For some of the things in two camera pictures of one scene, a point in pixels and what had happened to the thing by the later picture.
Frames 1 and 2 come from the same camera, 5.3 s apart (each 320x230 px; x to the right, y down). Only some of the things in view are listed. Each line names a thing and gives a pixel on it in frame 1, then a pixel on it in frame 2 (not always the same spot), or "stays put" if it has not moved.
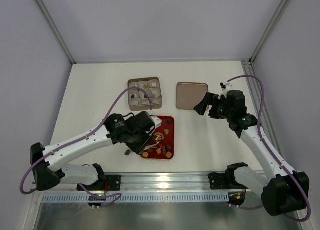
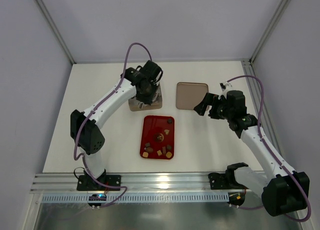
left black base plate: [111, 183] stays put
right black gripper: [211, 106] stays put
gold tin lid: [189, 95] stays put
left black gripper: [141, 145] → [149, 96]
